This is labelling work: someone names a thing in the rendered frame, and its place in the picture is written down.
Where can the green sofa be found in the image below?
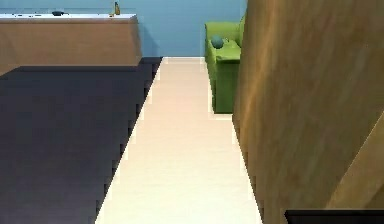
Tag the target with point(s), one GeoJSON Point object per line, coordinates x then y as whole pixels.
{"type": "Point", "coordinates": [223, 73]}

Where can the teal ball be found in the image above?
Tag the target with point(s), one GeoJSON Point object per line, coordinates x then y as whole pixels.
{"type": "Point", "coordinates": [217, 41]}

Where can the brown wooden cupboard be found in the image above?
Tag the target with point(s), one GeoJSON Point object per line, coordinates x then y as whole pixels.
{"type": "Point", "coordinates": [310, 100]}

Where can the yellow bottle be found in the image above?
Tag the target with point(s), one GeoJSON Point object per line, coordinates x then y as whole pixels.
{"type": "Point", "coordinates": [117, 9]}

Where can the brown counter with white top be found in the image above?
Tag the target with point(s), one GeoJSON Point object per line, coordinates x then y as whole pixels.
{"type": "Point", "coordinates": [66, 41]}

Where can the black pan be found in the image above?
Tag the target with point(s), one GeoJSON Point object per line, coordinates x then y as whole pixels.
{"type": "Point", "coordinates": [57, 13]}

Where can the black flat object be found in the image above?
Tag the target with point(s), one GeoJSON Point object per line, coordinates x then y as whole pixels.
{"type": "Point", "coordinates": [333, 217]}

